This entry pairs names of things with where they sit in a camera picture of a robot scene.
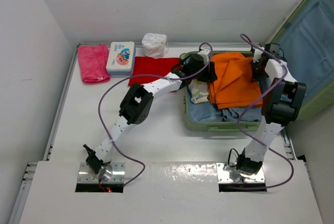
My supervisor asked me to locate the cartoon print white garment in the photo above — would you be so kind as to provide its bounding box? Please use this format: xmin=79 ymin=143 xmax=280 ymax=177
xmin=188 ymin=79 xmax=209 ymax=104

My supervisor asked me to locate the orange cloth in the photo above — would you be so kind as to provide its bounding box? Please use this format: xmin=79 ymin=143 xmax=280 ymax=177
xmin=208 ymin=52 xmax=261 ymax=110

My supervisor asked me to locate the white plastic bag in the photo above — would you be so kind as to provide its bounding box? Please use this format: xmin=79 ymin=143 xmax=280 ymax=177
xmin=141 ymin=33 xmax=169 ymax=58

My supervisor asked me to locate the blue denim garment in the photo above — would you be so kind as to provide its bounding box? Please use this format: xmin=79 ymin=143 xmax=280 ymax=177
xmin=222 ymin=107 xmax=262 ymax=122

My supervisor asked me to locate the red cloth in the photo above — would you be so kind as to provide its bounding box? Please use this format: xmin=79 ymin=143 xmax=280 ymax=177
xmin=127 ymin=57 xmax=182 ymax=97

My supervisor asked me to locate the white first aid box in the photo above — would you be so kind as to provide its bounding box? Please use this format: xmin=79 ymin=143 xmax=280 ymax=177
xmin=106 ymin=41 xmax=136 ymax=76

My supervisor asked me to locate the pink towel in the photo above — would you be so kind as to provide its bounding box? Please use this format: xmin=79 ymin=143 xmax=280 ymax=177
xmin=78 ymin=44 xmax=110 ymax=85

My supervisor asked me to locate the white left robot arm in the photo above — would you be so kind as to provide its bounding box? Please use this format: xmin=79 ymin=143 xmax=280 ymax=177
xmin=83 ymin=49 xmax=217 ymax=175

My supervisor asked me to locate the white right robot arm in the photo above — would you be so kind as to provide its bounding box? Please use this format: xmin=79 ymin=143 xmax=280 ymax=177
xmin=236 ymin=43 xmax=307 ymax=175

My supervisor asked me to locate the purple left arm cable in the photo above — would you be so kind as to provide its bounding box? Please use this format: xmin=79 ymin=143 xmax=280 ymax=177
xmin=98 ymin=42 xmax=213 ymax=186

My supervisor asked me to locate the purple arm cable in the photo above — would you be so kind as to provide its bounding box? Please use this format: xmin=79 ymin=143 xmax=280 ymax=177
xmin=98 ymin=42 xmax=213 ymax=186
xmin=229 ymin=33 xmax=295 ymax=190

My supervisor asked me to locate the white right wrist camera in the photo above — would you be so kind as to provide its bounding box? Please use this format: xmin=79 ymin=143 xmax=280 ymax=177
xmin=253 ymin=46 xmax=267 ymax=63

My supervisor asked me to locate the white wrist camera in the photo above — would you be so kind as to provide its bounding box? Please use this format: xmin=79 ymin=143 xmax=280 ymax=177
xmin=253 ymin=46 xmax=267 ymax=63
xmin=197 ymin=49 xmax=211 ymax=64

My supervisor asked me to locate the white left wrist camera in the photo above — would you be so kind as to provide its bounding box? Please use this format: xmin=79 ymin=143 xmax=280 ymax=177
xmin=197 ymin=49 xmax=211 ymax=64

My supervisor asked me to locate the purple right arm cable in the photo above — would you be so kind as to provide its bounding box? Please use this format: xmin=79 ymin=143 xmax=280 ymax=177
xmin=229 ymin=33 xmax=295 ymax=190

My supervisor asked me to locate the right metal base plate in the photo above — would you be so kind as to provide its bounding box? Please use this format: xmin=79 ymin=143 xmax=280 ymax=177
xmin=216 ymin=163 xmax=265 ymax=185

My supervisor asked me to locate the metal base plate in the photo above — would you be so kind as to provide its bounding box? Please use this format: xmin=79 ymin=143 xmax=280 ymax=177
xmin=216 ymin=163 xmax=265 ymax=185
xmin=77 ymin=162 xmax=125 ymax=184

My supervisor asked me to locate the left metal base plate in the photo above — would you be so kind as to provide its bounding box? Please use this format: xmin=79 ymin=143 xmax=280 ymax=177
xmin=77 ymin=162 xmax=125 ymax=184

